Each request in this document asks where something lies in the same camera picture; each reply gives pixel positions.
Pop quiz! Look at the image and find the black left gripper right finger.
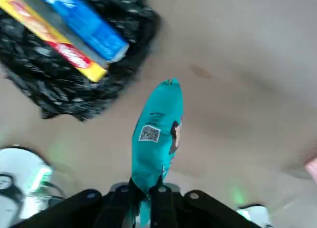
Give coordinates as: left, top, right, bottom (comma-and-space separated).
148, 176, 264, 228

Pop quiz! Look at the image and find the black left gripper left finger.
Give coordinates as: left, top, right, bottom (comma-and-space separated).
9, 178, 145, 228

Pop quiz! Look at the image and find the green snack packet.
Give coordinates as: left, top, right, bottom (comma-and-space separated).
130, 77, 184, 228

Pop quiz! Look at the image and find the long yellow snack box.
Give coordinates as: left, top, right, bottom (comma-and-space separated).
0, 0, 108, 83

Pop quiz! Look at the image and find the blue snack box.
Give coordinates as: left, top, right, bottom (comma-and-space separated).
27, 0, 130, 63

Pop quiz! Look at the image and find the black plastic bag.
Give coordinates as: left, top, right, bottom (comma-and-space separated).
0, 0, 161, 122

